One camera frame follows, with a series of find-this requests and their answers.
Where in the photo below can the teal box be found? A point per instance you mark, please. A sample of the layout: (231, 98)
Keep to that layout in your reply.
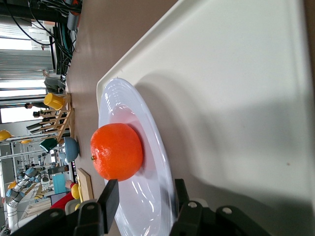
(59, 184)

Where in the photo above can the grey blue background robot arm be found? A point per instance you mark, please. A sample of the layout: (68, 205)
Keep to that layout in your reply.
(18, 191)

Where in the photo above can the blue bowl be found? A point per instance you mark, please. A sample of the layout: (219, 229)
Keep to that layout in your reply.
(72, 150)

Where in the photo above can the small yellow lemon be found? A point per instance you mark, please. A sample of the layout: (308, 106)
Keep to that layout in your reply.
(77, 207)

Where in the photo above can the orange mandarin fruit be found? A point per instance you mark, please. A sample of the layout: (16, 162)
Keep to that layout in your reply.
(116, 152)

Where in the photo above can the person in dark clothes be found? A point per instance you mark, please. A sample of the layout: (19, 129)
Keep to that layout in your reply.
(37, 106)

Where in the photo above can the large yellow lemon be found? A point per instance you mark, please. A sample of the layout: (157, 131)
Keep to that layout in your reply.
(75, 191)

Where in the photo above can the cream tray with bear print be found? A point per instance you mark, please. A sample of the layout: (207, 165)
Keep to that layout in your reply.
(233, 98)

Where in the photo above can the yellow cup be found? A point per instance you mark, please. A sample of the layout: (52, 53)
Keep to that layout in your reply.
(54, 101)

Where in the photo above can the pale lilac round plate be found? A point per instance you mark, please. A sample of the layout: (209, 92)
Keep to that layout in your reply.
(147, 204)

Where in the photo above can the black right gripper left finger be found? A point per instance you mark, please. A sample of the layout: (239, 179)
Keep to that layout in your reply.
(110, 201)

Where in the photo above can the wooden peg drying rack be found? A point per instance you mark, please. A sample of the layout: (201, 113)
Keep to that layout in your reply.
(65, 120)

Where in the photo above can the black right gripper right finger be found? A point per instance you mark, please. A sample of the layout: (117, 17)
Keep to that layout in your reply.
(183, 209)

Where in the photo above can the yellow safety helmet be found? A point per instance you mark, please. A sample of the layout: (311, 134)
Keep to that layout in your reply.
(5, 135)

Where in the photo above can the wooden cutting board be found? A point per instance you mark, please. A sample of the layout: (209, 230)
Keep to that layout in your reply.
(86, 184)

